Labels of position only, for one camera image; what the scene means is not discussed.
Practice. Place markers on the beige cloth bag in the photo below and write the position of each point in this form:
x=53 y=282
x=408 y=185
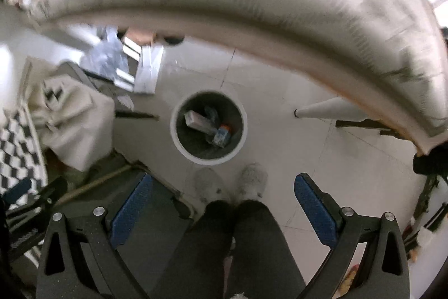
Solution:
x=73 y=120

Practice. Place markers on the dark bar under table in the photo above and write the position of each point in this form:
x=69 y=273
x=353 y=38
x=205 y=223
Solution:
x=365 y=125

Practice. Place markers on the wooden stick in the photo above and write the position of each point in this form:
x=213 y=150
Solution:
x=94 y=181

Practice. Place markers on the blue plastic bag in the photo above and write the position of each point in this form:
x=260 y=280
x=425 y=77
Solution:
x=105 y=57

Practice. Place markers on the white flat box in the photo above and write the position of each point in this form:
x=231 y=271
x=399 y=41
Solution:
x=148 y=69

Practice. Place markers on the white right shoe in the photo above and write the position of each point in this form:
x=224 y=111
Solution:
x=252 y=181

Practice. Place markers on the person's leg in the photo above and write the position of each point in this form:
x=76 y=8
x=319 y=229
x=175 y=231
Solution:
x=262 y=250
x=199 y=250

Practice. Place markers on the white left shoe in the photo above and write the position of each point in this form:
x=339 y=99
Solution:
x=209 y=185

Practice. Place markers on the white round trash bin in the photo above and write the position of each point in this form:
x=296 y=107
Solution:
x=182 y=141

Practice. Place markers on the person's right leg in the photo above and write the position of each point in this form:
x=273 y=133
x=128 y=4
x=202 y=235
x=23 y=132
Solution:
x=262 y=250

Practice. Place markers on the black chair seat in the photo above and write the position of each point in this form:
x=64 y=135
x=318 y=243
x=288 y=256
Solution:
x=431 y=163

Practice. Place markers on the white table leg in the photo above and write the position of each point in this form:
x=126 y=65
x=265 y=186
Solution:
x=329 y=111

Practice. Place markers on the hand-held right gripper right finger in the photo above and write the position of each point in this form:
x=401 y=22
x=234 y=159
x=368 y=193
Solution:
x=315 y=213

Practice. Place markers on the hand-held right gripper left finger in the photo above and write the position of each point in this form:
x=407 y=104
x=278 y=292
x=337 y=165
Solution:
x=132 y=209

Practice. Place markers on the white shoe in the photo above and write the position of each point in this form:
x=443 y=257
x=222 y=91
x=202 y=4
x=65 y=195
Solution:
x=252 y=181
x=209 y=185

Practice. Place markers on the blue and orange carton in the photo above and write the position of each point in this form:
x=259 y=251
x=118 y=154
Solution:
x=221 y=135

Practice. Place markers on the person's left leg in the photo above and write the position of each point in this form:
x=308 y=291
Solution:
x=199 y=250

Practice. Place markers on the black and white checkered mat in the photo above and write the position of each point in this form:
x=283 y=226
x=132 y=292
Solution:
x=21 y=148

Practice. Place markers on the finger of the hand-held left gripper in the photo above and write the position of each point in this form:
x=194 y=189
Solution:
x=52 y=190
x=17 y=188

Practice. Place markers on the white carton box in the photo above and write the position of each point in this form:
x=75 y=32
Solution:
x=197 y=122

